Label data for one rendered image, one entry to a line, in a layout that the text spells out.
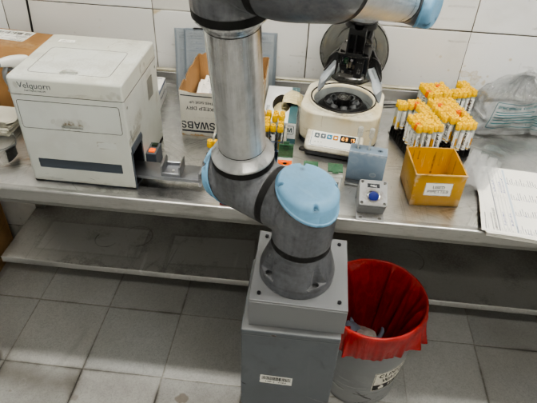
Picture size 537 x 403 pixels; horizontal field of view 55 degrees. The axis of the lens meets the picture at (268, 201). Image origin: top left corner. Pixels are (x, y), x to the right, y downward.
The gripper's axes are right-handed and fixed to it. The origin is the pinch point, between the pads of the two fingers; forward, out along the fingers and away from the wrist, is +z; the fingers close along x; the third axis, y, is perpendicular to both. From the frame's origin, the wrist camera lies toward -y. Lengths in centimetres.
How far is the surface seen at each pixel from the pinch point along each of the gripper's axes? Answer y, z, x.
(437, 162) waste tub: -9.5, 19.7, 26.6
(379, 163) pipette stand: -0.2, 17.8, 11.2
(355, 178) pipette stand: 0.3, 24.1, 6.0
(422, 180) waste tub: 4.7, 16.5, 22.6
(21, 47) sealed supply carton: -10, 12, -104
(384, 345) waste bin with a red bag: 17, 70, 26
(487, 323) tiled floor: -39, 112, 71
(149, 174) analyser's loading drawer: 21, 23, -45
